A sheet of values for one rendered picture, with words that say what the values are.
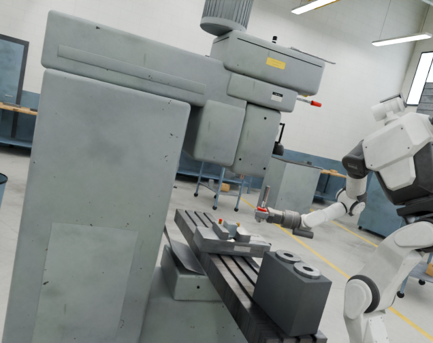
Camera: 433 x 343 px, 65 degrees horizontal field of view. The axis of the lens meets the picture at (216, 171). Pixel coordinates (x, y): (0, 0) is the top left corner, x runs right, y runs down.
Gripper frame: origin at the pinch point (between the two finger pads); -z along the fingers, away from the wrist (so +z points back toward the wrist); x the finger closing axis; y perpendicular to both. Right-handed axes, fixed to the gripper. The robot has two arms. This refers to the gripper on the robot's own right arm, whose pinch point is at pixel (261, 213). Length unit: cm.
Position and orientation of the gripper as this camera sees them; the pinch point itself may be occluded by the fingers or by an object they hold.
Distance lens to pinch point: 169.5
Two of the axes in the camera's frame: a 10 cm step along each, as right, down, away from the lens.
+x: -0.3, 1.4, -9.9
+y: -2.2, 9.6, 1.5
